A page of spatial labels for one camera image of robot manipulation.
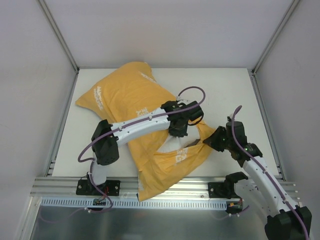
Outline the white pillow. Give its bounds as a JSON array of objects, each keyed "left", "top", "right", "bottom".
[{"left": 157, "top": 135, "right": 200, "bottom": 153}]

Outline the blue and yellow pillowcase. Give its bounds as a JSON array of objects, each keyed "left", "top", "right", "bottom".
[{"left": 75, "top": 61, "right": 214, "bottom": 201}]

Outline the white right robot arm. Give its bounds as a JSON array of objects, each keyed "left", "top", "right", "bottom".
[{"left": 203, "top": 120, "right": 312, "bottom": 240}]

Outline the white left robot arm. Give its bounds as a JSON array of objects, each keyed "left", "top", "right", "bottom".
[{"left": 87, "top": 100, "right": 202, "bottom": 195}]

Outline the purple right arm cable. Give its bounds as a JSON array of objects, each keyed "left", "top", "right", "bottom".
[{"left": 226, "top": 104, "right": 311, "bottom": 240}]

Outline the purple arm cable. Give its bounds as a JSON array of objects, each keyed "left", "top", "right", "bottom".
[
  {"left": 77, "top": 86, "right": 207, "bottom": 214},
  {"left": 226, "top": 104, "right": 311, "bottom": 240}
]

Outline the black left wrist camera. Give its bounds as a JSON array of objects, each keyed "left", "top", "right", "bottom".
[{"left": 183, "top": 106, "right": 204, "bottom": 126}]

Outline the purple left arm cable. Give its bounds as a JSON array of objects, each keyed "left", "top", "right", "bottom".
[{"left": 77, "top": 86, "right": 207, "bottom": 214}]

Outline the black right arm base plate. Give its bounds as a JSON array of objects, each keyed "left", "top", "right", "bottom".
[{"left": 208, "top": 181, "right": 250, "bottom": 199}]

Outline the right aluminium frame post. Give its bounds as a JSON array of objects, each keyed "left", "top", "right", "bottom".
[{"left": 251, "top": 0, "right": 301, "bottom": 76}]

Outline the aluminium frame post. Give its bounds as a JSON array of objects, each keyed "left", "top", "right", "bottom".
[
  {"left": 251, "top": 0, "right": 301, "bottom": 76},
  {"left": 36, "top": 0, "right": 80, "bottom": 74}
]

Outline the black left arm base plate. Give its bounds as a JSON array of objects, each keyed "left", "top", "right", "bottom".
[{"left": 75, "top": 179, "right": 121, "bottom": 197}]

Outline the aluminium mounting rail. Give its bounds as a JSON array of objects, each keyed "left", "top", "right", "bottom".
[{"left": 29, "top": 176, "right": 300, "bottom": 201}]

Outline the white slotted cable duct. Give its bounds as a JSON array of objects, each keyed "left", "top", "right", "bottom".
[{"left": 41, "top": 197, "right": 227, "bottom": 211}]

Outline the left aluminium frame post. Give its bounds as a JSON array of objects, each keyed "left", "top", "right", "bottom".
[{"left": 36, "top": 0, "right": 80, "bottom": 74}]

